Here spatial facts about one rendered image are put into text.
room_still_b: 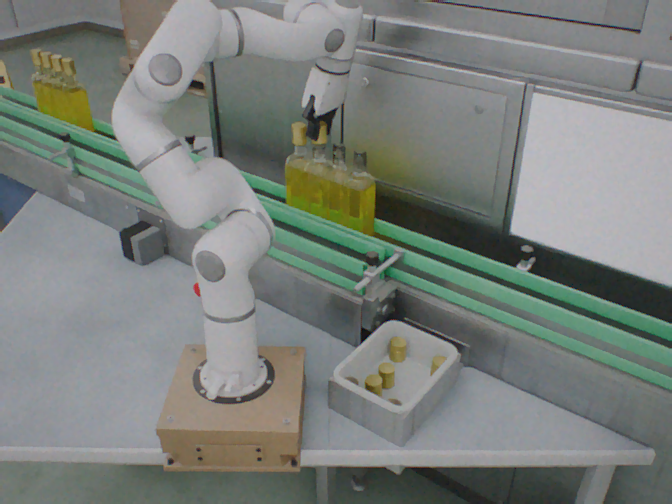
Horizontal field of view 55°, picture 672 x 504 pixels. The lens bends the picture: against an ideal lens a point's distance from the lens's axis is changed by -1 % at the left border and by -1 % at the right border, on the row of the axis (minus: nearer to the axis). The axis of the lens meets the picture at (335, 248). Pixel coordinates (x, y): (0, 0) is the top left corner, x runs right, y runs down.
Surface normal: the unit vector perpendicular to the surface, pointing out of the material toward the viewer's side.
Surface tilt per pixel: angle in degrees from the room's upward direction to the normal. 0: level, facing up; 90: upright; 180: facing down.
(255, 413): 4
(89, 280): 0
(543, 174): 90
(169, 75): 63
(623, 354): 90
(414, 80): 90
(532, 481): 90
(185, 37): 56
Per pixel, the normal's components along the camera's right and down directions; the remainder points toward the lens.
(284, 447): 0.00, 0.53
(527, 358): -0.60, 0.43
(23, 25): 0.80, 0.32
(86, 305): 0.00, -0.85
